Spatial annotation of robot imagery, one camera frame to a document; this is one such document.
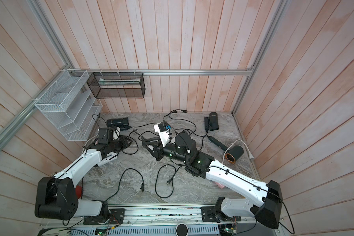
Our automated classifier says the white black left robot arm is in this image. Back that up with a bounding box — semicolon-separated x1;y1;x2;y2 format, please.
34;127;132;224

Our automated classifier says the dark green folded hair dryer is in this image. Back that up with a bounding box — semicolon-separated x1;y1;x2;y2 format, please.
106;118;131;131

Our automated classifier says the dark green unfolded hair dryer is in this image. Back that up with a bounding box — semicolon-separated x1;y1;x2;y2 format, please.
208;136;244;164

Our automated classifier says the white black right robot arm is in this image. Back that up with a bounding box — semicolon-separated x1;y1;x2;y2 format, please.
141;131;283;229

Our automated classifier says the black cord of pink dryer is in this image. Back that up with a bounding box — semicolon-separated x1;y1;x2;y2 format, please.
117;129;160;155

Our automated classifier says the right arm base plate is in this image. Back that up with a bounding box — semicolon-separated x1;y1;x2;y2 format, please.
201;197;242;223

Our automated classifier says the black loose cord front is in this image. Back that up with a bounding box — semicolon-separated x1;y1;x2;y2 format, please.
154;164;183;199

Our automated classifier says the white cable right strip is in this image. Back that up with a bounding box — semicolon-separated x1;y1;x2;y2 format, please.
221;139;254;166

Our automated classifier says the black cord of far dryer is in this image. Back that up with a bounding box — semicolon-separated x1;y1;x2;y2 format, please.
163;109;210;139

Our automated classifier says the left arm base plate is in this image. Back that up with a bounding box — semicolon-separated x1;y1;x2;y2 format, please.
83;208;125;225

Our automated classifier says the pink hair dryer under arm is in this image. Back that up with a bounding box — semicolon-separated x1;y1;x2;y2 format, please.
215;182;225;189

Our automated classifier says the round black white knob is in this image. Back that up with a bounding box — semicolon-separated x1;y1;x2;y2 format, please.
175;223;189;236

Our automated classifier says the red pencil cup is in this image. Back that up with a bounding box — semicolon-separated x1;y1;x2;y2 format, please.
75;185;83;199

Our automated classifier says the black mesh wall basket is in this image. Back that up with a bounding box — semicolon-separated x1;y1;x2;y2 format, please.
87;72;146;99

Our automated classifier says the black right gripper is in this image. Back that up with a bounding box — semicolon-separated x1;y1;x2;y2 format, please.
145;138;192;167

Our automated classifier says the dark green dryer far right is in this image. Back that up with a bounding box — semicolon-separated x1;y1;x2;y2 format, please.
204;112;219;132

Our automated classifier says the white wire mesh shelf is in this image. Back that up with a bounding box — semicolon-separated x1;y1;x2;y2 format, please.
35;70;102;141

